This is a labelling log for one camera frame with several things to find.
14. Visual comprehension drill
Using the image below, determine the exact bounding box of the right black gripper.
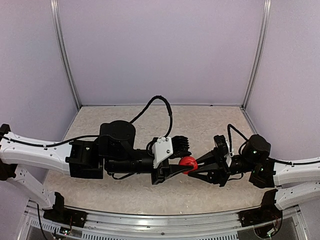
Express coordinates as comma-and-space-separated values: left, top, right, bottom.
187, 146, 256, 187

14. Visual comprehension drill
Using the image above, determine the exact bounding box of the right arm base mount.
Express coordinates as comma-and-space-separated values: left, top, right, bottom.
238, 189, 283, 227

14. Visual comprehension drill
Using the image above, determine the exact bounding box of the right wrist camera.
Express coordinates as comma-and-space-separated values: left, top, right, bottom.
213, 135, 229, 156

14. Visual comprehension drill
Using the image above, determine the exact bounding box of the aluminium frame post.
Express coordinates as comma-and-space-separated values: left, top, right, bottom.
50, 0, 82, 111
241, 0, 272, 112

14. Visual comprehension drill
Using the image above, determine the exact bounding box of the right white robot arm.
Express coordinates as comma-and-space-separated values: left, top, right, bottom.
188, 134, 320, 222

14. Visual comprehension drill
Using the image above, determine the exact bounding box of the right aluminium frame post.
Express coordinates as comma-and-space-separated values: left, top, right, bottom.
241, 0, 272, 112

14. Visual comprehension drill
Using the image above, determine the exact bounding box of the front aluminium rail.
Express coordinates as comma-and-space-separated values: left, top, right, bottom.
23, 198, 305, 240

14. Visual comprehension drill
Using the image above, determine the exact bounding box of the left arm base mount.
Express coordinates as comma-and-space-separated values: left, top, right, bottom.
43, 192, 88, 228

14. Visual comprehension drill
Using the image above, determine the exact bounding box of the red earbud charging case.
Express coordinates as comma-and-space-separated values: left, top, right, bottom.
178, 156, 198, 175

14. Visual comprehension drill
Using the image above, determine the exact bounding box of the left aluminium frame post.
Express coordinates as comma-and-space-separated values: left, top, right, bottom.
50, 0, 82, 111

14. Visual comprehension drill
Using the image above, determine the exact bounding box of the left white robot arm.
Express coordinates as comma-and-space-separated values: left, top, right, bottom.
0, 120, 193, 223

